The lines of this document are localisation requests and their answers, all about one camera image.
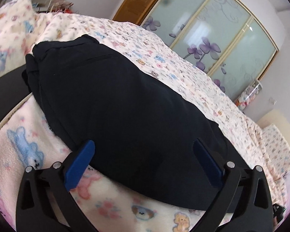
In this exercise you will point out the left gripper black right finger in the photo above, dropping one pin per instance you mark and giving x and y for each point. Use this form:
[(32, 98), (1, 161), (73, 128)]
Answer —
[(254, 208)]

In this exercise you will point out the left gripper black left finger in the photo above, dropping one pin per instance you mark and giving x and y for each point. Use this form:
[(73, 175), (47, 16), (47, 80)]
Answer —
[(34, 211)]

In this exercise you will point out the black pants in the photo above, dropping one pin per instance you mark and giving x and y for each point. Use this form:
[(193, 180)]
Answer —
[(143, 130)]

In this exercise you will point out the floral pillow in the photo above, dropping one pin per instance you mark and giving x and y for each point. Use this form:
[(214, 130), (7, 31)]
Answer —
[(278, 151)]

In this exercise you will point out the small floral bed sheet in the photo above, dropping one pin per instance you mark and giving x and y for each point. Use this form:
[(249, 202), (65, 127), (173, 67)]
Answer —
[(148, 52)]

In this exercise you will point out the cartoon bear print blanket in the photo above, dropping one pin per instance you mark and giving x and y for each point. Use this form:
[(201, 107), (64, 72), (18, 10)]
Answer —
[(36, 166)]

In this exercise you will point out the cream bed headboard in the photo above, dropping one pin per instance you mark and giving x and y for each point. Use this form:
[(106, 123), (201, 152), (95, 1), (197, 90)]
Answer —
[(276, 118)]

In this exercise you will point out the plush toys in clear bag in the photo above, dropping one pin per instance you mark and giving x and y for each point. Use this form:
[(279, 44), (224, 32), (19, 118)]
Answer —
[(248, 95)]

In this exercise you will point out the black smartphone beige case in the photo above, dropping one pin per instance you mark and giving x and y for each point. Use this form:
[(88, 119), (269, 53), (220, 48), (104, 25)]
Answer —
[(14, 92)]

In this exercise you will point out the glass sliding door wardrobe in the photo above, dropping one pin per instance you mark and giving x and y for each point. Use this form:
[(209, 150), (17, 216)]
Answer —
[(223, 38)]

